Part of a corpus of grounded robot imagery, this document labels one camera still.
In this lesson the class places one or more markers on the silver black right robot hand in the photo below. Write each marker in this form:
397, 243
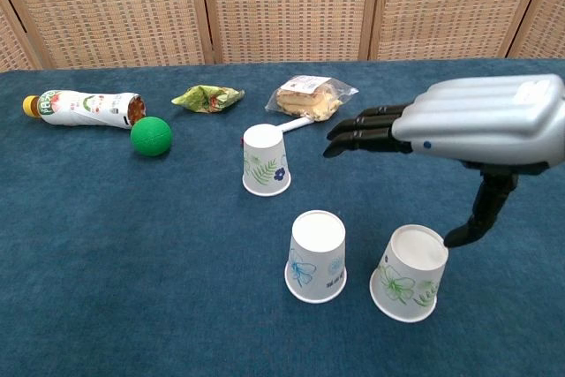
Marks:
485, 121

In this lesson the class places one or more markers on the white cup green flower print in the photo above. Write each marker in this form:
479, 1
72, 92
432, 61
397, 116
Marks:
408, 275

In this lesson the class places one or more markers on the white cup fern print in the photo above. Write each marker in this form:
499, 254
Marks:
265, 160

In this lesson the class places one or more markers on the bread in clear plastic bag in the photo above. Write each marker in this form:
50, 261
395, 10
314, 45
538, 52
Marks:
309, 96

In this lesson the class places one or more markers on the white marker red cap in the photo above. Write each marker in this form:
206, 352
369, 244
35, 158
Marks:
298, 123

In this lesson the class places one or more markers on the white cup blue flower print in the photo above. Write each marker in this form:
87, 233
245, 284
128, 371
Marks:
315, 258

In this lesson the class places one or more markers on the crumpled green snack wrapper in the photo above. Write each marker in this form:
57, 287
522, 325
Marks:
207, 99

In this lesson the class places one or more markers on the green ball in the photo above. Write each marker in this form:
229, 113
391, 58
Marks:
151, 136

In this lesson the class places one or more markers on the white labelled drink bottle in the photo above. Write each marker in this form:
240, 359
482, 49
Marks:
84, 107

